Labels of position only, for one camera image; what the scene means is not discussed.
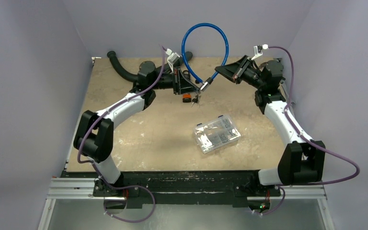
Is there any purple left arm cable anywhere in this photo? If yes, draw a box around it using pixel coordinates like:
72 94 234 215
76 45 167 223

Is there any blue hose with fitting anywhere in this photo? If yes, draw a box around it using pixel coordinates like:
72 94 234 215
181 23 230 92

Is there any orange padlock with keys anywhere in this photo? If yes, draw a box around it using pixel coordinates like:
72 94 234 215
182 93 201 106

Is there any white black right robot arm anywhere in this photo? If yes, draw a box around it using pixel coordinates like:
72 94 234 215
215 56 325 195

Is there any black padlock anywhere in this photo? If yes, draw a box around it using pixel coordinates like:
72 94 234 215
183 70 191 81

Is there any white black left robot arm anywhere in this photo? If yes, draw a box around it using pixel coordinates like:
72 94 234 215
73 59 200 196

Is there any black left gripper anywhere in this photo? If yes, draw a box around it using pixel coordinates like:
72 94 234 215
150 67 200 95

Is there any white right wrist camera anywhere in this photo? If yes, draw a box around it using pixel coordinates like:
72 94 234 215
251 44 269 60

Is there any black corrugated hose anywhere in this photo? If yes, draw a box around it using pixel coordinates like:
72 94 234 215
106 50 194 83

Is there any clear plastic parts box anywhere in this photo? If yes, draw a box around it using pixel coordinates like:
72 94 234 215
193 115 242 154

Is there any black aluminium base frame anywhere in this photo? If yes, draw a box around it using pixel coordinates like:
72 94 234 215
48 171 326 211

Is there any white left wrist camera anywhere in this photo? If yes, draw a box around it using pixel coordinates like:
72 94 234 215
164 48 181 73

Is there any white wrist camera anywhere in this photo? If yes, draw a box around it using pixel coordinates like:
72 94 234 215
251 44 269 60
164 48 181 73

